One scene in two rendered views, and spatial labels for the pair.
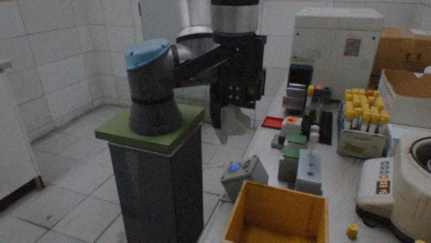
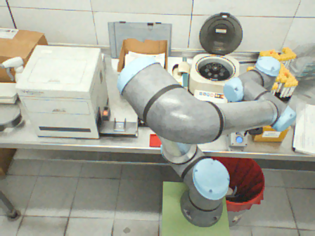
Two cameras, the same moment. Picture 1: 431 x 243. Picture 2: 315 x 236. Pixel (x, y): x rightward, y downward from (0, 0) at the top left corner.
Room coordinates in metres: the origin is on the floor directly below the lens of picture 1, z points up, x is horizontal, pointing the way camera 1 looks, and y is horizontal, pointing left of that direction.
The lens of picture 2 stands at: (1.06, 0.58, 1.94)
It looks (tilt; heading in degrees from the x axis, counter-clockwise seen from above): 48 degrees down; 251
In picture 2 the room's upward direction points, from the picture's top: 1 degrees clockwise
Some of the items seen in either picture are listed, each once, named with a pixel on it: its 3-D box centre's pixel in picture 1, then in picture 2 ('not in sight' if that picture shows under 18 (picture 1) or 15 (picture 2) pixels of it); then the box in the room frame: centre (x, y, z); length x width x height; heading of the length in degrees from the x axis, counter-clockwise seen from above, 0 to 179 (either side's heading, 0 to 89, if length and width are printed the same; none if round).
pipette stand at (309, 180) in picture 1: (306, 185); not in sight; (0.43, -0.17, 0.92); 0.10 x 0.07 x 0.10; 162
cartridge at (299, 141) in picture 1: (294, 150); not in sight; (0.59, -0.19, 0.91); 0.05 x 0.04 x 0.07; 69
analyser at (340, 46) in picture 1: (330, 52); (72, 93); (1.11, -0.44, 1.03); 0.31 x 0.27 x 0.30; 159
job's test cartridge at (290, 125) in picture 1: (291, 131); not in sight; (0.67, -0.20, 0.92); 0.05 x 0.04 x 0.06; 67
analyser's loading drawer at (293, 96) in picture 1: (296, 91); (114, 126); (0.96, -0.28, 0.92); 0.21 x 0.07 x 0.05; 159
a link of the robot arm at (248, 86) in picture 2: not in sight; (246, 90); (0.57, 0.02, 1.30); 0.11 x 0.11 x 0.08; 16
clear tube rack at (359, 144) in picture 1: (358, 127); not in sight; (0.70, -0.39, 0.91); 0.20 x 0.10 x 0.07; 159
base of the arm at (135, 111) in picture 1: (154, 107); (203, 200); (0.74, 0.18, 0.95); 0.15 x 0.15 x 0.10
